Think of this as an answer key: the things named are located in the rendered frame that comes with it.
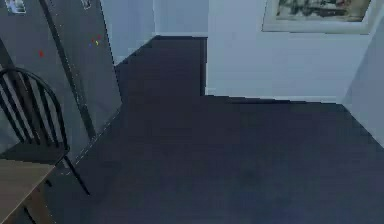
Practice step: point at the grey fridge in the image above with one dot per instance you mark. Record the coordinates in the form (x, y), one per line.
(80, 66)

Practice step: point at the black spindle-back chair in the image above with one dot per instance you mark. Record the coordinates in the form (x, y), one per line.
(31, 151)

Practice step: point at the brown wooden table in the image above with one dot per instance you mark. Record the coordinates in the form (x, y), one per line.
(16, 183)

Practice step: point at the white framed wall picture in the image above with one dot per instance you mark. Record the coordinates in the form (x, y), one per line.
(320, 13)

